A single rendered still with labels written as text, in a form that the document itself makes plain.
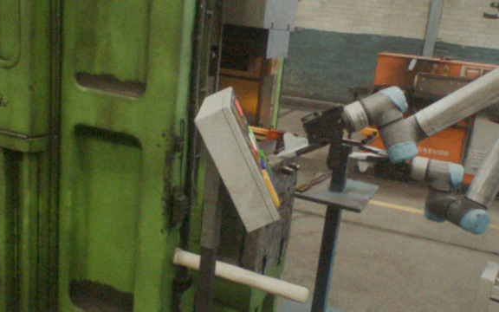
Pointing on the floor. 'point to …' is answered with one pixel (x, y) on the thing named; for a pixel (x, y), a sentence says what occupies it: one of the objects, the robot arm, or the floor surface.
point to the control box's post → (210, 229)
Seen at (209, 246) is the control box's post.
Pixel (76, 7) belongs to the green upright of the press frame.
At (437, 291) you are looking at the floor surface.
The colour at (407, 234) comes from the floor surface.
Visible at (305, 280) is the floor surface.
